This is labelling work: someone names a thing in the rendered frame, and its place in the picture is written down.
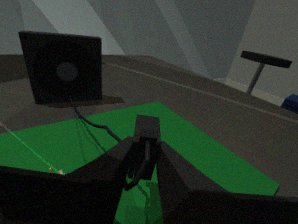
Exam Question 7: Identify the green circuit board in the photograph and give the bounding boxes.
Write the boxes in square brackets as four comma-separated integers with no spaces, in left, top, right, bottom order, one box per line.
[0,101,280,224]

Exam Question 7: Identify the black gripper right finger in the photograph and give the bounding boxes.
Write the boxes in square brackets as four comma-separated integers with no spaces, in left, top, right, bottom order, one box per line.
[156,141,298,224]

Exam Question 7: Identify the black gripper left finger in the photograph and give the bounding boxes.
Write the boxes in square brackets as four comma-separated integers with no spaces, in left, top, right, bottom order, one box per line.
[0,136,133,224]

